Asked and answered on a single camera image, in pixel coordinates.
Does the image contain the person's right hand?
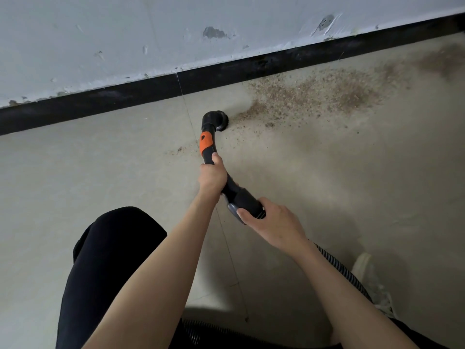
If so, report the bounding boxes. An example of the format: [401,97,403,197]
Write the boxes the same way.
[236,198,315,256]

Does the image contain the person's left hand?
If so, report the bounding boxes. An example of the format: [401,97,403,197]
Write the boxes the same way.
[198,152,229,206]

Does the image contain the black vacuum hose with handle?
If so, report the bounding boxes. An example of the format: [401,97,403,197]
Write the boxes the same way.
[178,110,375,349]

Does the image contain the brown sawdust dirt patch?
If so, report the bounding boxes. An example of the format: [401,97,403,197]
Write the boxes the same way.
[174,43,465,153]

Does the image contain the person's right forearm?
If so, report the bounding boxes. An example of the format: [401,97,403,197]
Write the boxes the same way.
[294,242,419,349]

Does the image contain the person's left forearm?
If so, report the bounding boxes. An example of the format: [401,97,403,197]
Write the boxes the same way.
[83,196,220,349]

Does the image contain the tiled floor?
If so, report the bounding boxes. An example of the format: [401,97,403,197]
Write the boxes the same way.
[0,32,465,349]

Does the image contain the person's black trousers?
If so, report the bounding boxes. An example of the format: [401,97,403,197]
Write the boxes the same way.
[57,207,451,349]

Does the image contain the grey shoe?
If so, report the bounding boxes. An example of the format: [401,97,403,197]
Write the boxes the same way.
[352,252,398,318]

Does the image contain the round grey wall outlet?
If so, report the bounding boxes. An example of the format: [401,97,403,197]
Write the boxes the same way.
[317,15,337,32]

